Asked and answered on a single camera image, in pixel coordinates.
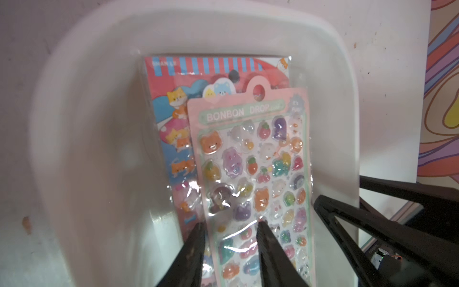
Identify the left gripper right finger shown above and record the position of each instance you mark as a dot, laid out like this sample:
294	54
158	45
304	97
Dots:
275	267

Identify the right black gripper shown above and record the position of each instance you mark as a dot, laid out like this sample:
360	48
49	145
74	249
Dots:
429	239

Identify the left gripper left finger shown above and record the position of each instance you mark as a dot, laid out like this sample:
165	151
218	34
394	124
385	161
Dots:
186	270

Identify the white plastic storage tray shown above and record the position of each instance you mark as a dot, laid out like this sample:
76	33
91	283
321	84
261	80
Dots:
95	158

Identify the pink puffy sticker sheet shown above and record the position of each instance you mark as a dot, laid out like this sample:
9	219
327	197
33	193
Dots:
253	164

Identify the blue red animal sticker sheet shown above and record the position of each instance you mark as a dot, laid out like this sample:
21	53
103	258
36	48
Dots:
172	82

